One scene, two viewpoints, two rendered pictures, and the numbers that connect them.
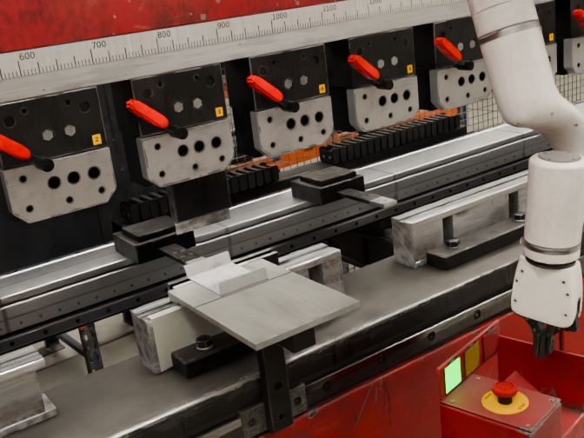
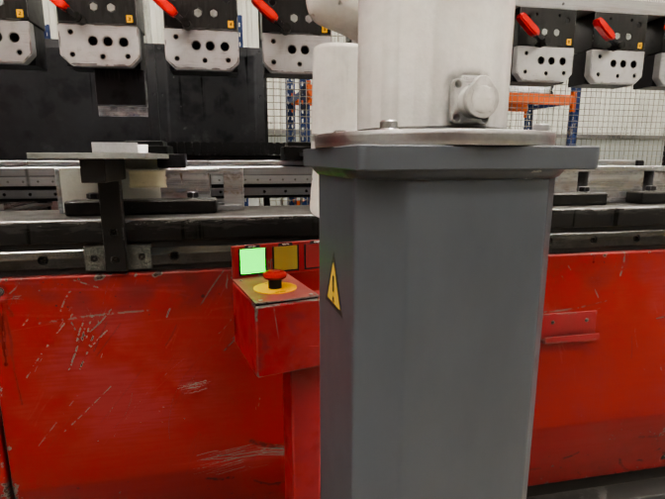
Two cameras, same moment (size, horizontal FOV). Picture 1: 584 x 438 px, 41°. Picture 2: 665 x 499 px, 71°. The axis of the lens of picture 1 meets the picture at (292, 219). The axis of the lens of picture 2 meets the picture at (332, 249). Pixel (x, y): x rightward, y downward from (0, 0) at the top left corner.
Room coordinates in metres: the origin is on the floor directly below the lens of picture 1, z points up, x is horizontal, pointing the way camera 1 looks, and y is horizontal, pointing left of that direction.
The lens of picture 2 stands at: (0.40, -0.67, 0.99)
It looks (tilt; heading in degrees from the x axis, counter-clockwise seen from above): 11 degrees down; 22
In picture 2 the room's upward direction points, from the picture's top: straight up
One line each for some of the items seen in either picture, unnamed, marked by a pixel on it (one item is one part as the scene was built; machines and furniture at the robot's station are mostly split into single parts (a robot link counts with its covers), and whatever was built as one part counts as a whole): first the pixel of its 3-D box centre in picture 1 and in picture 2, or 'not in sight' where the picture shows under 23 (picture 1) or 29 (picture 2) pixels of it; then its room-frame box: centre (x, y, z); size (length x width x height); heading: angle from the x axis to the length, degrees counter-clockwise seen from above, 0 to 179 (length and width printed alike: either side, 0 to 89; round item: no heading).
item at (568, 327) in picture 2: not in sight; (570, 327); (1.63, -0.80, 0.59); 0.15 x 0.02 x 0.07; 123
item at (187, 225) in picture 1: (200, 199); (122, 93); (1.21, 0.14, 1.13); 0.10 x 0.02 x 0.10; 123
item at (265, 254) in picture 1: (224, 275); (139, 160); (1.22, 0.12, 0.99); 0.20 x 0.03 x 0.03; 123
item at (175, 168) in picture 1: (174, 122); (103, 28); (1.19, 0.16, 1.26); 0.15 x 0.09 x 0.17; 123
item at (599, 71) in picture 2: not in sight; (606, 51); (1.84, -0.84, 1.26); 0.15 x 0.09 x 0.17; 123
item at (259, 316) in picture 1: (259, 298); (109, 155); (1.08, 0.06, 1.00); 0.26 x 0.18 x 0.01; 33
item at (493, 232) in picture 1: (487, 239); not in sight; (1.49, -0.40, 0.89); 0.30 x 0.05 x 0.03; 123
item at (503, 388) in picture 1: (504, 394); (274, 280); (1.06, -0.30, 0.79); 0.04 x 0.04 x 0.04
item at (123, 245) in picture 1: (170, 245); (142, 150); (1.33, 0.22, 1.01); 0.26 x 0.12 x 0.05; 33
